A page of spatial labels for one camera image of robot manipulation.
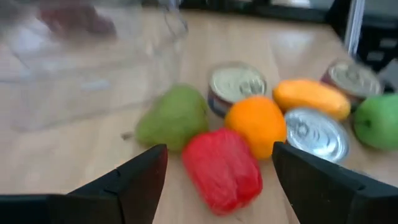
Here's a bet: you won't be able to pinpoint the bright green toy apple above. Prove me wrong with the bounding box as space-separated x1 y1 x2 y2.
352 93 398 152

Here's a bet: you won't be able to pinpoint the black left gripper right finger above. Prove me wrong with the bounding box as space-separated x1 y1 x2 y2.
272 141 398 224

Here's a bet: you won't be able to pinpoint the red toy bell pepper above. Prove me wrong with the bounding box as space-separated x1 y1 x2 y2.
182 128 264 217

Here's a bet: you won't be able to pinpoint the blue-label can gold lid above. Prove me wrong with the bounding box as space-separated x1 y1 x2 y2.
207 62 268 118

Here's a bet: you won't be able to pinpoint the green-label can gold lid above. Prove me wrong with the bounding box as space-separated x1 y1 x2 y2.
320 59 385 107

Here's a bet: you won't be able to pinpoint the yellow orange toy mango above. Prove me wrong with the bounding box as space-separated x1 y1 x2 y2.
272 78 352 122

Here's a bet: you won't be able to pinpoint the clear plastic bin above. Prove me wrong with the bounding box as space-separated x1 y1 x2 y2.
0 0 189 82
0 40 184 132

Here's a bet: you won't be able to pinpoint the green-label can silver lid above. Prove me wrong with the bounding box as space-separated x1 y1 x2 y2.
284 107 351 164

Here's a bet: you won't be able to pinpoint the dark red toy grapes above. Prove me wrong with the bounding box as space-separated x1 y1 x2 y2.
39 2 116 39

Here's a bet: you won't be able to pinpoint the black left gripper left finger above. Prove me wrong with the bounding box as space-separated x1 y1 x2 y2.
46 144 169 224

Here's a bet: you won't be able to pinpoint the orange toy fruit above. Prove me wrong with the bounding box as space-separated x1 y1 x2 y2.
224 95 287 161

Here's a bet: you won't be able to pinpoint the silver metal post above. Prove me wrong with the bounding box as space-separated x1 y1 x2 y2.
344 0 365 58

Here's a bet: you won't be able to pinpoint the black metal rig frame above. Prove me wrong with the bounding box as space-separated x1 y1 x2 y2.
180 0 332 24

